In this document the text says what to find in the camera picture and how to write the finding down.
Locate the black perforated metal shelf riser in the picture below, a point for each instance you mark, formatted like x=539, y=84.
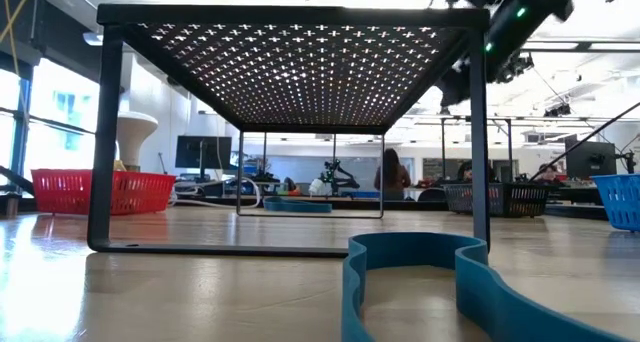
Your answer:
x=300, y=14

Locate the blue plastic basket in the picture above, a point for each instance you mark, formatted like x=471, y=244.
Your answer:
x=620, y=202

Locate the red plastic basket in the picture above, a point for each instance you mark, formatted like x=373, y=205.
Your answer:
x=65, y=192

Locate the black green background robot arm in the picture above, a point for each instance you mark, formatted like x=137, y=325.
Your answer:
x=340, y=179

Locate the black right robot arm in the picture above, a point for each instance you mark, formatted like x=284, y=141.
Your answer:
x=510, y=22

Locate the person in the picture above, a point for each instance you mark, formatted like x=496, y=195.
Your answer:
x=467, y=172
x=392, y=177
x=549, y=172

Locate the black plastic basket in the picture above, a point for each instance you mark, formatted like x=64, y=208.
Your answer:
x=510, y=199

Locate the black computer monitor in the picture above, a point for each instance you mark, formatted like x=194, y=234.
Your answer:
x=202, y=152

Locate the white mushroom table lamp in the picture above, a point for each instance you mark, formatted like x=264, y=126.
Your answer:
x=135, y=132

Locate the black metal rig frame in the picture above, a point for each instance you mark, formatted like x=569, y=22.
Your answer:
x=443, y=142

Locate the black ceiling camera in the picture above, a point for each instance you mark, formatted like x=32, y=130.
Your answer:
x=560, y=110
x=520, y=64

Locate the black aluminium table frame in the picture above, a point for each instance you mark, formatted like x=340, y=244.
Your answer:
x=350, y=204

